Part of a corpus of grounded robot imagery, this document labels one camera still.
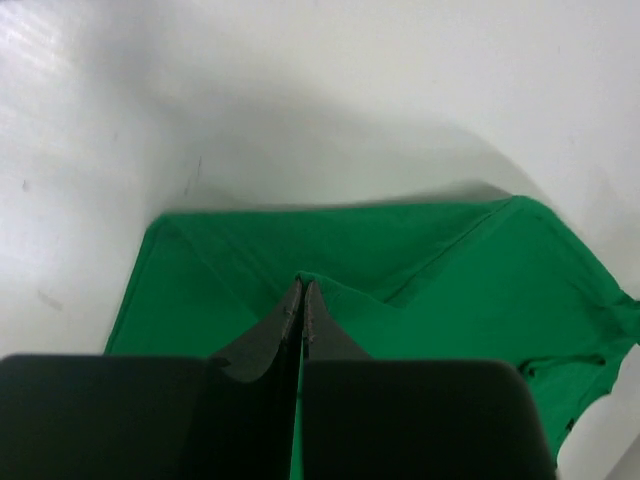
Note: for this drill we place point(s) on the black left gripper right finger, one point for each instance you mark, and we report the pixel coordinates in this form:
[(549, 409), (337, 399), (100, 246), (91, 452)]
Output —
[(363, 418)]

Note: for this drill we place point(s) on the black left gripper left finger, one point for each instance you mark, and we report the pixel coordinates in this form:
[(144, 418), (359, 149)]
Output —
[(226, 416)]

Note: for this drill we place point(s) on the green t shirt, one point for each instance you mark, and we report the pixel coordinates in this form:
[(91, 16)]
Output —
[(505, 279)]

